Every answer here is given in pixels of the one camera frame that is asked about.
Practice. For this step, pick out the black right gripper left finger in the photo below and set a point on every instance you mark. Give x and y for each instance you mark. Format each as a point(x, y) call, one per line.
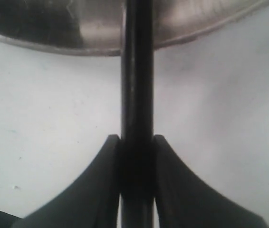
point(91, 201)

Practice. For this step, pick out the knife with grey handle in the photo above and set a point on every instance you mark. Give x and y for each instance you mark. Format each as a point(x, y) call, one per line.
point(137, 80)

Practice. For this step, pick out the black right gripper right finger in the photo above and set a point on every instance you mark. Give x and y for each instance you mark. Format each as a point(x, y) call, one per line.
point(184, 201)

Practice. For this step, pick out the round steel plate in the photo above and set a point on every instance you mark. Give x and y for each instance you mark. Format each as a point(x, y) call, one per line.
point(93, 27)

